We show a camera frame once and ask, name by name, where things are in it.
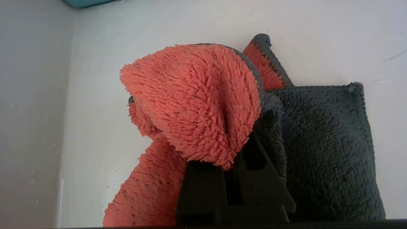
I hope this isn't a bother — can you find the blue soap tray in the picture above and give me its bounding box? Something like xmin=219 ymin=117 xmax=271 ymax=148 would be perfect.
xmin=62 ymin=0 xmax=118 ymax=9

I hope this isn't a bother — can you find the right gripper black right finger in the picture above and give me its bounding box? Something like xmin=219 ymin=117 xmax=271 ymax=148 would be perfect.
xmin=224 ymin=130 xmax=297 ymax=223

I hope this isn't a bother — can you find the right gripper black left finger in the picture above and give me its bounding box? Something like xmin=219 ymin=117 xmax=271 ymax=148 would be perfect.
xmin=175 ymin=159 xmax=230 ymax=227

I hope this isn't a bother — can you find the beige sink basin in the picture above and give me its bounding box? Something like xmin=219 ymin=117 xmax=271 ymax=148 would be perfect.
xmin=0 ymin=0 xmax=75 ymax=229

